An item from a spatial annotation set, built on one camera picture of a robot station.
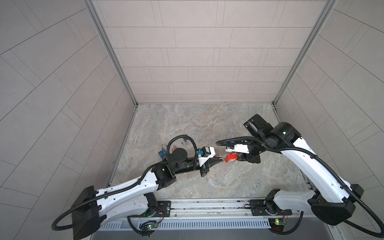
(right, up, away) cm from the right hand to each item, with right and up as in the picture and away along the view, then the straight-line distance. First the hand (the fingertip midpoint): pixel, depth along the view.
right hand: (238, 154), depth 66 cm
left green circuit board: (-38, -31, -1) cm, 48 cm away
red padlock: (-4, 0, -5) cm, 6 cm away
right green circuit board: (+19, -33, +2) cm, 38 cm away
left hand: (-7, -2, -5) cm, 9 cm away
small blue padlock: (-27, +2, +31) cm, 41 cm away
